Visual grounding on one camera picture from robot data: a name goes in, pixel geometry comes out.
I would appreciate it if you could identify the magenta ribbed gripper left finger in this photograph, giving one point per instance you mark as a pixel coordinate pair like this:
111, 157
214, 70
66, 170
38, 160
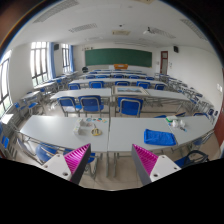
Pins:
70, 166

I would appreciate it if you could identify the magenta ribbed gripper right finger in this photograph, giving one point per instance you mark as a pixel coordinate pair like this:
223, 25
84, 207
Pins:
151, 167

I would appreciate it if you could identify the blue folded towel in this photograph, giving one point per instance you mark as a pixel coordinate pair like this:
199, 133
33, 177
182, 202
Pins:
159, 138

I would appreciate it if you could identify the grey desk front left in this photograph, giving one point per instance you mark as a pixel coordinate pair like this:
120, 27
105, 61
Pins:
58, 131

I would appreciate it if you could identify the grey desk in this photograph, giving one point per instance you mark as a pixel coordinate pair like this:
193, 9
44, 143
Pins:
124, 132
58, 131

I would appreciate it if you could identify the white plastic box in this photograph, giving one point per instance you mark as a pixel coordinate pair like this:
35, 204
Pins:
79, 124

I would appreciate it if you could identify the blue chair front left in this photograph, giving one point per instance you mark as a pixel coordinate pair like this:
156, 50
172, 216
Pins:
45, 151

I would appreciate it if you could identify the blue chair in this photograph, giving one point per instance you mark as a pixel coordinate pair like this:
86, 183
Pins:
192, 158
45, 151

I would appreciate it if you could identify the grey desk front right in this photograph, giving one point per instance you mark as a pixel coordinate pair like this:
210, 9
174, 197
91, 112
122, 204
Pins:
124, 132

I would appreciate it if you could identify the white items on desk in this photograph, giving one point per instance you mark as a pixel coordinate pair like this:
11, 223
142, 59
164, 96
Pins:
175, 122

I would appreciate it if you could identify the blue chair front right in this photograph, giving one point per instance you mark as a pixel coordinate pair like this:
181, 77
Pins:
192, 158

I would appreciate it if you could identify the blue chair second row left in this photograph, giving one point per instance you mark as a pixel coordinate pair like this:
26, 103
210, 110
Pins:
69, 105

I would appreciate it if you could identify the blue chair second row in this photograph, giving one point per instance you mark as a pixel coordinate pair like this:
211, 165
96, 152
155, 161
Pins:
69, 105
130, 106
91, 103

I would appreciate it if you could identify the blue chair second row middle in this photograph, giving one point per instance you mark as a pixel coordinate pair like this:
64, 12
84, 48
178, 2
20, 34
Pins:
91, 103

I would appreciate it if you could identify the blue chair second row right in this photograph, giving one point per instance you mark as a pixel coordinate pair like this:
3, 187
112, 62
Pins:
130, 106

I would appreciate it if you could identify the grey desk second row right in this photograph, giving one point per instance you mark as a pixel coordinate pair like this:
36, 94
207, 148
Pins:
165, 95

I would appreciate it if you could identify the grey desk second row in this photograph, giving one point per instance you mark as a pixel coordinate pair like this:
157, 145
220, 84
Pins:
165, 95
103, 92

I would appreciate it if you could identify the grey desk second row left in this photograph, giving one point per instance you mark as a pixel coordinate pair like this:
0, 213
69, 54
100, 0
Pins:
103, 92

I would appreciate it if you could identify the framed picture on desk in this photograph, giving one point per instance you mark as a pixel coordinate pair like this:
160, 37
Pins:
128, 91

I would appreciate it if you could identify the blue curtain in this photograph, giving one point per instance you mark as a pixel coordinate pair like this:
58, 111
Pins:
51, 57

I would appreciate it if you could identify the orange lectern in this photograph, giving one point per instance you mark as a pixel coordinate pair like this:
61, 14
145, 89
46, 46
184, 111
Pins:
121, 66

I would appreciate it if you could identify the left classroom window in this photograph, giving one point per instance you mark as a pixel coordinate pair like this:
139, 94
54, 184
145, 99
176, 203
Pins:
38, 62

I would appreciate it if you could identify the green chalkboard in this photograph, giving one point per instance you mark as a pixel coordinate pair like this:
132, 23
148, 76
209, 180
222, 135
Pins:
109, 56

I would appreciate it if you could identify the red brown door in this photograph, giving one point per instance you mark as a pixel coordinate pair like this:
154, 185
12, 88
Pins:
164, 62

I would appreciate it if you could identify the ceiling projector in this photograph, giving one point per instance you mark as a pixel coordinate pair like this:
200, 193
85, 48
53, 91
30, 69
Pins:
149, 31

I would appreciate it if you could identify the black wall speaker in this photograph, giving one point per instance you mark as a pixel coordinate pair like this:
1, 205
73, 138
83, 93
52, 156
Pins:
176, 50

